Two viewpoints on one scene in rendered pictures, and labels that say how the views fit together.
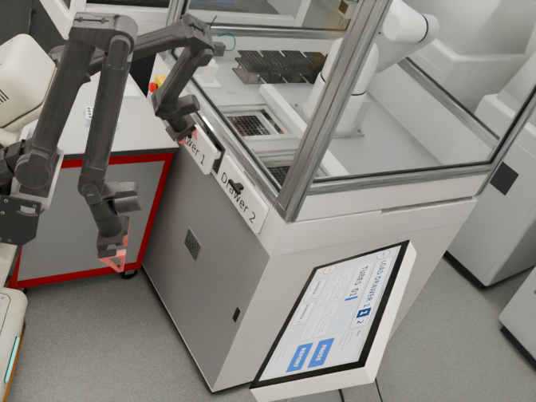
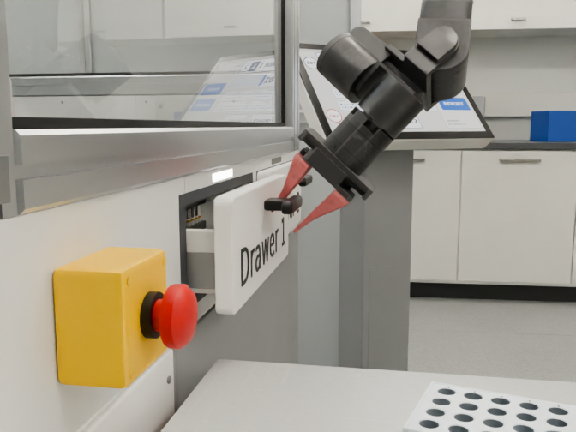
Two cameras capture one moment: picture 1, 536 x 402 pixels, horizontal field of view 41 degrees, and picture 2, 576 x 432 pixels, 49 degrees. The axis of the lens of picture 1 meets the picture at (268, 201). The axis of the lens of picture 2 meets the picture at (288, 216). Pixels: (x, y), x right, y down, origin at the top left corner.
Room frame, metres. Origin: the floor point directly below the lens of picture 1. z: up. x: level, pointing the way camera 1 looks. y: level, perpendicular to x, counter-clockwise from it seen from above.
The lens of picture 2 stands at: (2.57, 0.93, 0.99)
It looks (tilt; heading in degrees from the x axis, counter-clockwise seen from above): 8 degrees down; 234
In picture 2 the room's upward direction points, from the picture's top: straight up
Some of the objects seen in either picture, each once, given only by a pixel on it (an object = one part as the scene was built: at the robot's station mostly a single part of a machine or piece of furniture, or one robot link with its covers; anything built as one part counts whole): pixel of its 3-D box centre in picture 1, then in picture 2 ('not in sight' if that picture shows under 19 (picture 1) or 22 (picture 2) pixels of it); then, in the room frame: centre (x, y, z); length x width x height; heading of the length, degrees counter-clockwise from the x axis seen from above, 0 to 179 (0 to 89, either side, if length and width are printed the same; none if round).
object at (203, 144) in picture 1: (193, 138); (258, 231); (2.18, 0.33, 0.87); 0.29 x 0.02 x 0.11; 44
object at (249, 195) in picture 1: (241, 193); (282, 200); (1.97, 0.09, 0.87); 0.29 x 0.02 x 0.11; 44
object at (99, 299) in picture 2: (161, 87); (119, 313); (2.43, 0.55, 0.88); 0.07 x 0.05 x 0.07; 44
